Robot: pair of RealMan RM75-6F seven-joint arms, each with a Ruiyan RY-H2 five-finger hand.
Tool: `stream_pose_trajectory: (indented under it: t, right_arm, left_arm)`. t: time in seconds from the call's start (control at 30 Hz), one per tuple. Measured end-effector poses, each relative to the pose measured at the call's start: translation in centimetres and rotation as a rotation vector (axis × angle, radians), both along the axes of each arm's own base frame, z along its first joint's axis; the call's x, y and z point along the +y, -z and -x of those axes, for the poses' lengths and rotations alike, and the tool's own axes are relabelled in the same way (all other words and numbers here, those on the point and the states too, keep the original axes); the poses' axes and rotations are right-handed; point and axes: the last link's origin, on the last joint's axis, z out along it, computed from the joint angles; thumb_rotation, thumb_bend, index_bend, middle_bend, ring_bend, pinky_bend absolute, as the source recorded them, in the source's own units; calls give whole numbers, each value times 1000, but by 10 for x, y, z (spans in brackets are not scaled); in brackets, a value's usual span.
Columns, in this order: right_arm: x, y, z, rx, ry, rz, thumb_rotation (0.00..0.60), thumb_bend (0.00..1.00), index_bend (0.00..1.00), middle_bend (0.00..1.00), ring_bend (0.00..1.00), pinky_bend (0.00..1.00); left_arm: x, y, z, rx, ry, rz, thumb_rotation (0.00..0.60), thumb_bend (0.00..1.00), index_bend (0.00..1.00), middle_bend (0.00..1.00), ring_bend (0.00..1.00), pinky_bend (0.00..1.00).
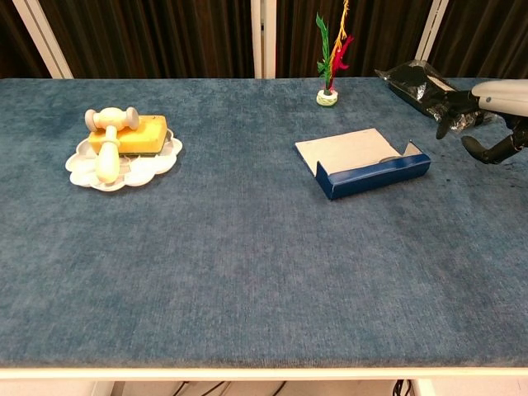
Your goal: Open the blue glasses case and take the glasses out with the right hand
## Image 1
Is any dark pleated curtain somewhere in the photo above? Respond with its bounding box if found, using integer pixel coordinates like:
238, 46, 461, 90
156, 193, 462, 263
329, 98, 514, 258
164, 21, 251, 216
431, 0, 528, 82
39, 0, 253, 79
0, 0, 53, 79
275, 0, 434, 79

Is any yellow sponge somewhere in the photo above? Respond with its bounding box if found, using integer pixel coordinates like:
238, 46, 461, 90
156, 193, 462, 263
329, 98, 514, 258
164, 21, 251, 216
88, 115, 169, 158

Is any blue felt table cloth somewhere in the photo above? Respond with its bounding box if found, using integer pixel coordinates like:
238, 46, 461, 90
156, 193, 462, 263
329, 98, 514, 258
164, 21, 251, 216
0, 77, 528, 369

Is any black item in plastic bag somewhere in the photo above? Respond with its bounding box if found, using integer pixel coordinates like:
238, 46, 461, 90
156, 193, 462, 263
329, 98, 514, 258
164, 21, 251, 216
374, 59, 496, 134

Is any colourful feather shuttlecock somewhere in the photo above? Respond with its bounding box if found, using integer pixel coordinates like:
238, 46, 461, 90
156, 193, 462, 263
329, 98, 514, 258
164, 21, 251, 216
315, 0, 355, 109

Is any white flower-shaped plate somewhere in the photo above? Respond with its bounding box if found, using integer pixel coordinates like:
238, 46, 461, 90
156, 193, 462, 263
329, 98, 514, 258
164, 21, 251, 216
64, 127, 184, 193

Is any blue pencil case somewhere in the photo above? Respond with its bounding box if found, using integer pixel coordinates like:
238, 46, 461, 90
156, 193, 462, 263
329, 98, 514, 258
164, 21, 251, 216
294, 127, 432, 201

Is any white partition post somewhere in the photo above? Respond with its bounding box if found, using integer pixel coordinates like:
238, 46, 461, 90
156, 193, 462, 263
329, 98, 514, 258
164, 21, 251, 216
12, 0, 74, 79
250, 0, 277, 79
414, 0, 450, 63

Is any cream wooden mallet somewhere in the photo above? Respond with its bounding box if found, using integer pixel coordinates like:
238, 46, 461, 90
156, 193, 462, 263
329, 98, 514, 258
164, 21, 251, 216
84, 106, 140, 185

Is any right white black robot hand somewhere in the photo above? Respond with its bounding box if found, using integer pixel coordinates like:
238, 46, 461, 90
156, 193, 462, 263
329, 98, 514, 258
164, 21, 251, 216
436, 78, 528, 166

